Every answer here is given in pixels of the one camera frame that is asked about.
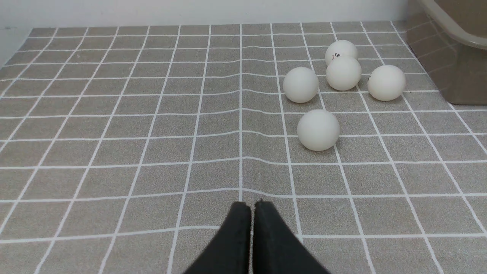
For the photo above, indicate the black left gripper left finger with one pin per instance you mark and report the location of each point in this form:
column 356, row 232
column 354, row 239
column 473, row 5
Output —
column 228, row 251

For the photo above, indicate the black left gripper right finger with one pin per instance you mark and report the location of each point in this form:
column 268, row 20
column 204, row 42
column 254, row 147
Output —
column 276, row 250

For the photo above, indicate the white printed table-tennis ball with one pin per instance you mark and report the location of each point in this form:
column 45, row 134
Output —
column 340, row 48

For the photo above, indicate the olive plastic bin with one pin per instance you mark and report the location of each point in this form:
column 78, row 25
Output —
column 449, row 39

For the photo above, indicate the grey checked tablecloth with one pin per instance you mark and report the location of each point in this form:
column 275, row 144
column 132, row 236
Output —
column 122, row 149

